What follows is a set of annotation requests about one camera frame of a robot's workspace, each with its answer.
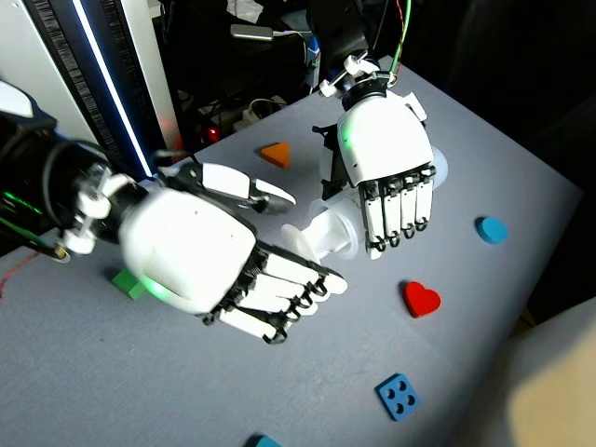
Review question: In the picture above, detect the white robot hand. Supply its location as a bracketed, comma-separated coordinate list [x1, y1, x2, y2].
[312, 90, 439, 261]
[117, 153, 349, 345]

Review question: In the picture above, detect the red heart block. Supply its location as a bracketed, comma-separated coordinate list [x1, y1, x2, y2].
[400, 279, 442, 319]

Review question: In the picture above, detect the grey table cloth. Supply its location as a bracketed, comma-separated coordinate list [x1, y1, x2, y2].
[0, 55, 586, 447]

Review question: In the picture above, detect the blue round disc block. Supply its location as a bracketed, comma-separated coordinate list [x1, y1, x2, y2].
[474, 215, 510, 245]

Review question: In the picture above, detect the beige blurred object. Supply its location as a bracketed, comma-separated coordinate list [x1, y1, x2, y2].
[479, 297, 596, 447]

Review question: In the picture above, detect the orange triangle block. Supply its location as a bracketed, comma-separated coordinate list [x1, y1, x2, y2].
[259, 141, 291, 169]

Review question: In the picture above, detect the blue square four-hole block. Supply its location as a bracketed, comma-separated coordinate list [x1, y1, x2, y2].
[373, 372, 424, 423]

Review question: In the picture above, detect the white power strip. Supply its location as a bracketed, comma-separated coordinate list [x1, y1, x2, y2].
[231, 99, 286, 132]

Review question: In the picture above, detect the silver flat device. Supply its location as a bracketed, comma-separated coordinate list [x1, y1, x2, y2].
[229, 23, 275, 44]

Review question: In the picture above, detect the large translucent plastic syringe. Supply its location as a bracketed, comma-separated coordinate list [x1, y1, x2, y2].
[280, 145, 451, 267]

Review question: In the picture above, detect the green block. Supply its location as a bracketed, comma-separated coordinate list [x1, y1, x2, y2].
[111, 268, 148, 301]

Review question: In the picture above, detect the white tower with blue light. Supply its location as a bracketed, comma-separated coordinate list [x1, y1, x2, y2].
[0, 0, 183, 181]

